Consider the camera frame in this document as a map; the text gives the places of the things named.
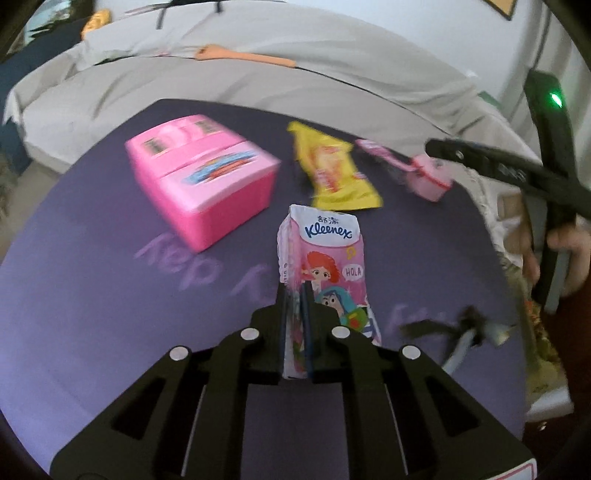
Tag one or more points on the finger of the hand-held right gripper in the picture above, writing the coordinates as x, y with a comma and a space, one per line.
480, 159

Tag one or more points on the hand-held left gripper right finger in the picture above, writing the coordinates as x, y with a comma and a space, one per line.
306, 323

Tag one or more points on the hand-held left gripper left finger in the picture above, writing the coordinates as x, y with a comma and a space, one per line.
280, 323

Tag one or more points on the pink tissue packet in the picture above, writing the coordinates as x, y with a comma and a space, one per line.
323, 258

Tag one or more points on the orange printed bag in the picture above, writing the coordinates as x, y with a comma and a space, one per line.
540, 332

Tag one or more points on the person's right hand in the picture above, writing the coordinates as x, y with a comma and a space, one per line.
570, 258

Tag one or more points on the pink toy brush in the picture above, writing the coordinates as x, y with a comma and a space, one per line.
425, 175

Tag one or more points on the green cloth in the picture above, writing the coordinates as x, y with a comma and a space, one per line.
490, 100

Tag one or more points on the white curtain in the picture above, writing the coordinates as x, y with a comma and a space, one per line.
545, 50

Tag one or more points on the yellow snack packet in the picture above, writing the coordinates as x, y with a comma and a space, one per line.
332, 170

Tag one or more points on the framed red picture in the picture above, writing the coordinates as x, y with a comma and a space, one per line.
503, 7

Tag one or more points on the pink toy box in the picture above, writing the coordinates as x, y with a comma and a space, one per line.
203, 184

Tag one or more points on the purple printed mat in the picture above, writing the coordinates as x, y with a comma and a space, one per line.
115, 300

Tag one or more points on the grey covered sofa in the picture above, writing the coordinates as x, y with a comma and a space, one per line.
323, 87

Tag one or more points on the orange back scratcher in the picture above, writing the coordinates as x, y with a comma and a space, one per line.
244, 55

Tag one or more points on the yellow plush toy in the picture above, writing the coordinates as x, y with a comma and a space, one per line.
97, 22

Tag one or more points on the dark blue cushion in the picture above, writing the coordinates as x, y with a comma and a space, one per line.
32, 64

